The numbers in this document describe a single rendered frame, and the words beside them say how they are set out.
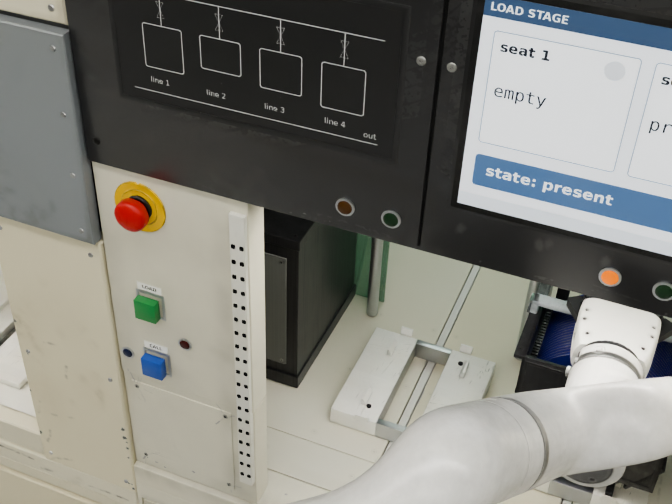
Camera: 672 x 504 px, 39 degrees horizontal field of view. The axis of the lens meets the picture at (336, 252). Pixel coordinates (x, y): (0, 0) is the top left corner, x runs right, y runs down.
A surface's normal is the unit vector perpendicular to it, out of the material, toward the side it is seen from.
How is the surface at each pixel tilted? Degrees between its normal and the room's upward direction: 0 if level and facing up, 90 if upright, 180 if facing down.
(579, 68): 90
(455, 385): 0
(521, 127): 90
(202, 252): 90
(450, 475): 46
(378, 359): 0
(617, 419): 40
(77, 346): 90
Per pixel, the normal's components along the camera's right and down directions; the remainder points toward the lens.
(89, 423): -0.38, 0.55
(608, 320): 0.00, -0.82
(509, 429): 0.70, -0.55
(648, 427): 0.31, -0.15
